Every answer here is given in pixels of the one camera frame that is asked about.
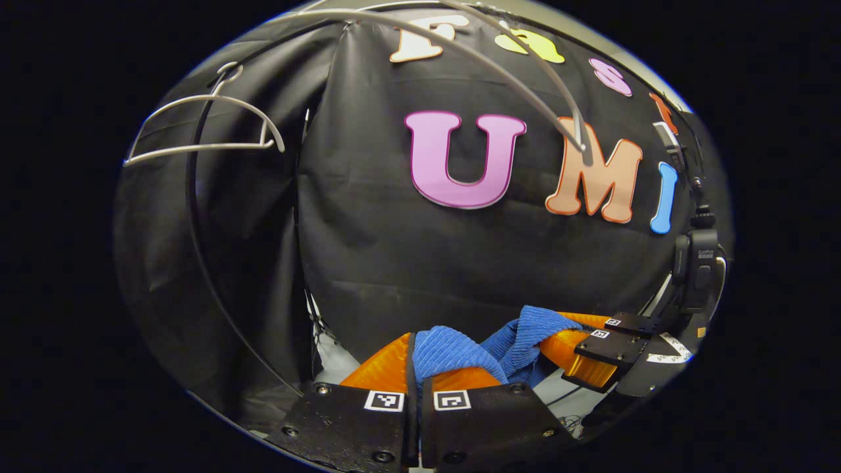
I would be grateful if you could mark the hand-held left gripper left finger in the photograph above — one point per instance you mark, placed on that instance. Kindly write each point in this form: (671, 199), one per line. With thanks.
(341, 427)

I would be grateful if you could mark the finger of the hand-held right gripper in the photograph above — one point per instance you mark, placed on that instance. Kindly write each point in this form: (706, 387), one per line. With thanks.
(604, 351)
(634, 325)

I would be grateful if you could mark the white clothes hanger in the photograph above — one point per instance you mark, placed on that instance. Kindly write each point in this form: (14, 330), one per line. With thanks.
(197, 150)
(583, 146)

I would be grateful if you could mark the black clothes rack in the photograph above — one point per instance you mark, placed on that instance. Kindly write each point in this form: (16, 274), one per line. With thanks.
(188, 197)

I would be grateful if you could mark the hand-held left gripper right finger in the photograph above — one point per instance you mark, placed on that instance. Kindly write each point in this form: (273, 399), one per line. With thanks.
(493, 427)

